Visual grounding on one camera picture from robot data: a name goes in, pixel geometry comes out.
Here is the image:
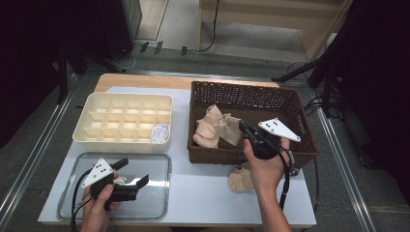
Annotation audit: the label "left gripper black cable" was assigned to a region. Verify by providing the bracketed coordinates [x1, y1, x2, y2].
[70, 168, 95, 232]

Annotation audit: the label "brown woven basket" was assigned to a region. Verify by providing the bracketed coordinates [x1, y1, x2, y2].
[187, 80, 319, 169]

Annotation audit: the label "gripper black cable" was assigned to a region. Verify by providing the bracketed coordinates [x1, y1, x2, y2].
[70, 168, 95, 232]
[275, 148, 292, 211]

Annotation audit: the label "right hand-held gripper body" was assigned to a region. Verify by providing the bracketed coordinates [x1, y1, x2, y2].
[244, 118, 302, 161]

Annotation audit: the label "person's right hand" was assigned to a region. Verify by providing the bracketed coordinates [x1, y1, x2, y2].
[243, 137, 293, 194]

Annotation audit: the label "dark curtain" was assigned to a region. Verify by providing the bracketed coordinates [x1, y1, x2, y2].
[0, 0, 107, 149]
[317, 0, 410, 206]

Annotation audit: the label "cream divided storage box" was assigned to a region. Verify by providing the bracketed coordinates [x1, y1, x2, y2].
[72, 92, 174, 155]

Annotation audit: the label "black metal stand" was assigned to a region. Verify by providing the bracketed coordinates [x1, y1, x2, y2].
[271, 52, 342, 119]

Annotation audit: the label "black cabinet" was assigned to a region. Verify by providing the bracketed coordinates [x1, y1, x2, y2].
[98, 0, 143, 61]

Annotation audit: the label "black tripod stand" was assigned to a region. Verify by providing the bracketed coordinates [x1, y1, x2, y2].
[57, 42, 125, 104]

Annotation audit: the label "white table sheet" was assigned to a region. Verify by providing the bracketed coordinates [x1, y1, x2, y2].
[38, 86, 317, 225]

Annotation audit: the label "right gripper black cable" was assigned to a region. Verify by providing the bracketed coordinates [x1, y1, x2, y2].
[275, 148, 292, 211]

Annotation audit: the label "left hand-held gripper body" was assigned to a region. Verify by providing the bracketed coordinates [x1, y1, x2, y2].
[80, 157, 140, 211]

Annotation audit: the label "white ribbed sock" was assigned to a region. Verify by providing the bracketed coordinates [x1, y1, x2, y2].
[156, 123, 171, 138]
[150, 124, 171, 145]

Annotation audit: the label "metal floor rail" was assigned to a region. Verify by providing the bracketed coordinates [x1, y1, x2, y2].
[133, 70, 310, 85]
[307, 85, 378, 232]
[0, 72, 78, 223]

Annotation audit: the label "white floor cable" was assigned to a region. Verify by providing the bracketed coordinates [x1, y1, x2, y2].
[110, 44, 138, 73]

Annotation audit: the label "black floor cables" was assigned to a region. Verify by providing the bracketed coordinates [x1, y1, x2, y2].
[285, 60, 343, 118]

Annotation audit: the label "black hanging cable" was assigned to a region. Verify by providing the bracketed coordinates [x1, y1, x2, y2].
[199, 0, 220, 53]

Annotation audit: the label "clear plastic box lid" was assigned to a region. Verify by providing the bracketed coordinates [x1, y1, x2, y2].
[57, 152, 172, 222]

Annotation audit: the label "light wooden frame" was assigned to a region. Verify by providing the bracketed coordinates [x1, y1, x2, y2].
[198, 0, 354, 63]

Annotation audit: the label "person's left hand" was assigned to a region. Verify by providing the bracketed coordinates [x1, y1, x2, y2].
[79, 173, 123, 232]

